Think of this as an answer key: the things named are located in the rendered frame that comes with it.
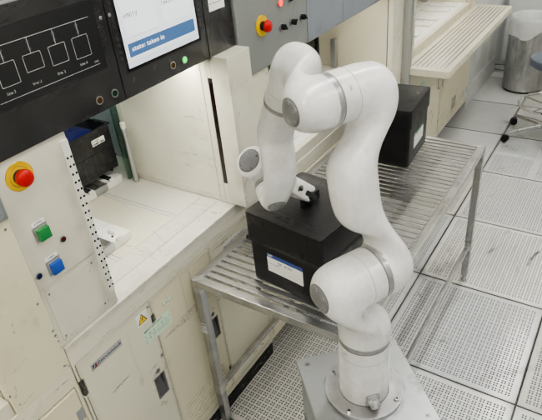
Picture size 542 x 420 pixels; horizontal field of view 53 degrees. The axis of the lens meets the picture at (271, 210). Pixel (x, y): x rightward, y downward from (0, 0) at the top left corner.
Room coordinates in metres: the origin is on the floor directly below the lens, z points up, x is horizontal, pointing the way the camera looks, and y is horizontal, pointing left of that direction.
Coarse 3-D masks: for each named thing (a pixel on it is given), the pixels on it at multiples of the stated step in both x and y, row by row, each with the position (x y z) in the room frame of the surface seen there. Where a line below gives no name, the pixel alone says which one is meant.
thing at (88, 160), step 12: (96, 120) 1.93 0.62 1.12; (96, 132) 1.85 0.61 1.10; (108, 132) 1.89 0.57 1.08; (72, 144) 1.76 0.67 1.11; (84, 144) 1.80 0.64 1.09; (96, 144) 1.84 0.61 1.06; (108, 144) 1.88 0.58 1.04; (84, 156) 1.79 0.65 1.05; (96, 156) 1.83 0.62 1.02; (108, 156) 1.87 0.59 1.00; (84, 168) 1.77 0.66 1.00; (96, 168) 1.81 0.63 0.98; (108, 168) 1.86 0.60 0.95; (84, 180) 1.76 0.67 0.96; (108, 180) 1.85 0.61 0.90
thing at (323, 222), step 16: (304, 176) 1.53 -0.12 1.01; (320, 192) 1.41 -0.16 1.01; (256, 208) 1.36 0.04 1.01; (288, 208) 1.34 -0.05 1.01; (304, 208) 1.33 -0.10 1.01; (320, 208) 1.33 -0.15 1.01; (256, 224) 1.33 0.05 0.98; (272, 224) 1.28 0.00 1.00; (288, 224) 1.26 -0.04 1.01; (304, 224) 1.25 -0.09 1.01; (320, 224) 1.25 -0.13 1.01; (336, 224) 1.24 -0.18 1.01; (256, 240) 1.33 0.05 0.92; (272, 240) 1.29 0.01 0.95; (288, 240) 1.24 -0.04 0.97; (304, 240) 1.20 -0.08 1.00; (320, 240) 1.17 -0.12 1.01; (336, 240) 1.22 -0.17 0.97; (352, 240) 1.27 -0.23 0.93; (288, 256) 1.24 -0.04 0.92; (304, 256) 1.20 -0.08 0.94; (320, 256) 1.17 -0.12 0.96; (336, 256) 1.21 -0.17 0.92
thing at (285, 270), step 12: (360, 240) 1.32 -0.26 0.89; (264, 252) 1.32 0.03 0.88; (276, 252) 1.29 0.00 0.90; (264, 264) 1.32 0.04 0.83; (276, 264) 1.29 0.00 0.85; (288, 264) 1.26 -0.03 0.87; (300, 264) 1.22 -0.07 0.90; (264, 276) 1.33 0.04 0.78; (276, 276) 1.29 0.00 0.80; (288, 276) 1.26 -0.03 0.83; (300, 276) 1.22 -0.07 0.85; (312, 276) 1.19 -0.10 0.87; (288, 288) 1.26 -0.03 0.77; (300, 288) 1.23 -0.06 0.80
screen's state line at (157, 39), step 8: (184, 24) 1.55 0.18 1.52; (192, 24) 1.57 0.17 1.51; (160, 32) 1.47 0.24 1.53; (168, 32) 1.49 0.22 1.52; (176, 32) 1.52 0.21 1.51; (184, 32) 1.54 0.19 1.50; (144, 40) 1.42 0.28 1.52; (152, 40) 1.44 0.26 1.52; (160, 40) 1.46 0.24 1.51; (168, 40) 1.49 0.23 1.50; (128, 48) 1.37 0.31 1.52; (136, 48) 1.39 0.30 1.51; (144, 48) 1.41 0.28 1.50
